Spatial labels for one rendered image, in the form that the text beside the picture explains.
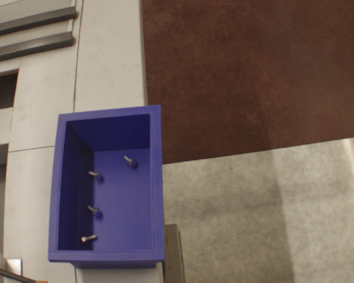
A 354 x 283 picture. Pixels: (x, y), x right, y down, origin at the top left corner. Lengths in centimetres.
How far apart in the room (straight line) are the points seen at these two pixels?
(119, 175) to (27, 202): 15
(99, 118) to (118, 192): 11
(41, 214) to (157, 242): 22
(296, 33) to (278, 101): 38
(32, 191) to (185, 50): 138
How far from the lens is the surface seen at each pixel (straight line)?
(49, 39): 101
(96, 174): 79
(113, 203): 78
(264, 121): 188
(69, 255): 67
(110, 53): 96
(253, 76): 201
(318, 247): 166
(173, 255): 118
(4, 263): 77
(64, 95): 92
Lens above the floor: 151
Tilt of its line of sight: 55 degrees down
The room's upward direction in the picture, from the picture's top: 7 degrees counter-clockwise
